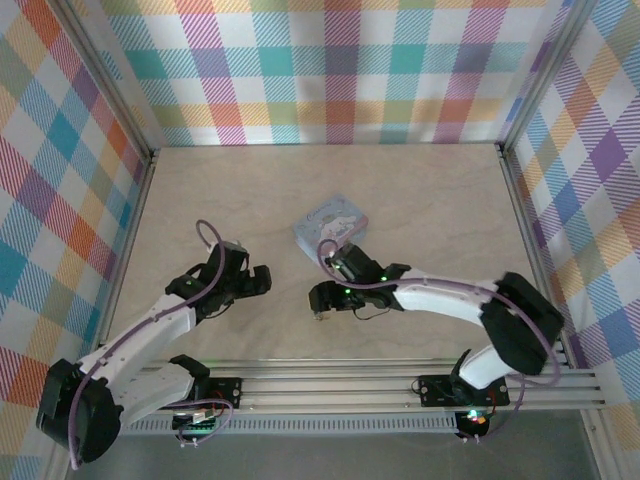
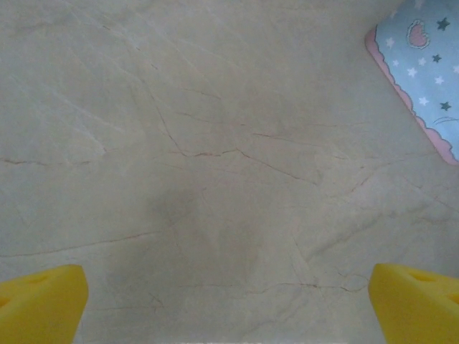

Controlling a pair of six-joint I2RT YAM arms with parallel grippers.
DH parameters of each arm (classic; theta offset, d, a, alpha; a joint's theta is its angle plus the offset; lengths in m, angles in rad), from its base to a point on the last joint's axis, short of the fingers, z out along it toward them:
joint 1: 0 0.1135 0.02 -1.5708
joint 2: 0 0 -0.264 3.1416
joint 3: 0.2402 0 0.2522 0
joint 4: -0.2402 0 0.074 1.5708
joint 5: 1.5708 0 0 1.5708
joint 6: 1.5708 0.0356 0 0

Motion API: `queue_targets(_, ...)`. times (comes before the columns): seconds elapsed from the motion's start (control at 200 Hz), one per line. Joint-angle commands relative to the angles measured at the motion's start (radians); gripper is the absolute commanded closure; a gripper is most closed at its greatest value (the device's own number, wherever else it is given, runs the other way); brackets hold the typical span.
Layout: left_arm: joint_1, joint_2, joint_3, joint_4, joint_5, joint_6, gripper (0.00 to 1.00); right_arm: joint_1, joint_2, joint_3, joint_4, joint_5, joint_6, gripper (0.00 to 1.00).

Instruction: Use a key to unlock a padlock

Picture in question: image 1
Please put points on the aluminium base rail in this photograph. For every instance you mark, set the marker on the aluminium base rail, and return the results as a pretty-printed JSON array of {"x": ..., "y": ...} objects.
[{"x": 325, "y": 385}]

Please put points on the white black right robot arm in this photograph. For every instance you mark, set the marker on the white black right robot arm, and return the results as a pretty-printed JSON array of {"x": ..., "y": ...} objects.
[{"x": 440, "y": 300}]

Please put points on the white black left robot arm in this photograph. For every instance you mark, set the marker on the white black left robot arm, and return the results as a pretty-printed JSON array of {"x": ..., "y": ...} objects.
[{"x": 155, "y": 325}]

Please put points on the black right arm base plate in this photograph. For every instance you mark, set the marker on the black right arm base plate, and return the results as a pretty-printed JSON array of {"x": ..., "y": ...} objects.
[{"x": 435, "y": 390}]

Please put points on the aluminium side rail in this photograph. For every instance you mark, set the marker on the aluminium side rail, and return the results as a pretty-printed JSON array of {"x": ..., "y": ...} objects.
[
  {"x": 531, "y": 250},
  {"x": 125, "y": 260}
]

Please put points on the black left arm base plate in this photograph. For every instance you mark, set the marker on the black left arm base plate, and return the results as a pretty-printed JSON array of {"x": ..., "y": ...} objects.
[{"x": 230, "y": 390}]

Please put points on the light blue cartoon tin box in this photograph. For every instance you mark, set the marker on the light blue cartoon tin box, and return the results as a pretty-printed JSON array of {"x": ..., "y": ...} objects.
[{"x": 325, "y": 220}]

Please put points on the aluminium frame post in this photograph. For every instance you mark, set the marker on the aluminium frame post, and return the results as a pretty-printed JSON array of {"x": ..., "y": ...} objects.
[
  {"x": 115, "y": 90},
  {"x": 540, "y": 75}
]

